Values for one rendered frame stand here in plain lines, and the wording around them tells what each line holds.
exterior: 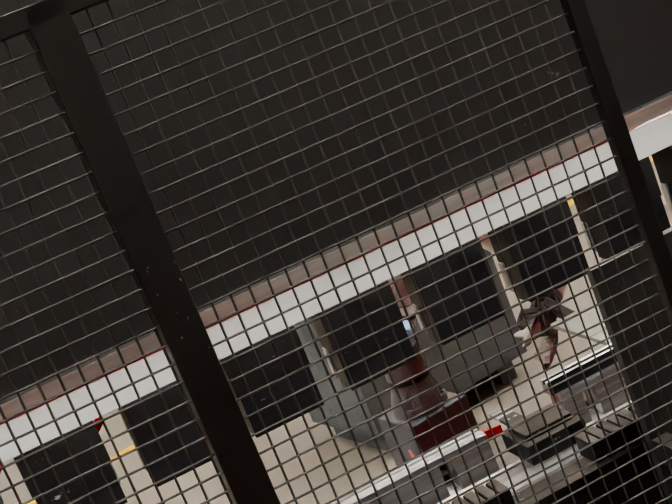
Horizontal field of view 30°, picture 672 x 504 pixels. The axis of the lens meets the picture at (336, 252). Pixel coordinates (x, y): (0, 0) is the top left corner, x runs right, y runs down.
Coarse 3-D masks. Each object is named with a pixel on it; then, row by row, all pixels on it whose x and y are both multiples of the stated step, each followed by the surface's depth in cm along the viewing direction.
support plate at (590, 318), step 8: (592, 304) 285; (576, 312) 284; (584, 312) 282; (592, 312) 280; (600, 312) 278; (560, 320) 283; (576, 320) 279; (584, 320) 277; (592, 320) 275; (560, 328) 279; (568, 328) 276; (576, 328) 274; (592, 328) 271; (600, 328) 269; (584, 336) 269; (592, 336) 266; (600, 336) 264; (608, 336) 263
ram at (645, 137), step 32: (640, 128) 250; (576, 160) 246; (512, 192) 242; (544, 192) 244; (448, 224) 239; (480, 224) 241; (416, 256) 237; (320, 288) 232; (352, 288) 234; (224, 320) 227; (256, 320) 229; (288, 320) 231; (160, 352) 224; (224, 352) 228; (96, 384) 221; (160, 384) 224; (32, 416) 218; (96, 416) 221; (0, 448) 217; (32, 448) 219
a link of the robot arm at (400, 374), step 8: (408, 328) 323; (416, 344) 323; (416, 352) 322; (416, 360) 322; (400, 368) 322; (416, 368) 322; (424, 368) 324; (392, 376) 323; (400, 376) 322; (408, 376) 322
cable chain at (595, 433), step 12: (612, 420) 214; (624, 420) 212; (588, 432) 213; (600, 432) 211; (624, 432) 210; (636, 432) 211; (588, 444) 209; (600, 444) 209; (612, 444) 209; (624, 444) 210; (588, 456) 211; (600, 456) 209
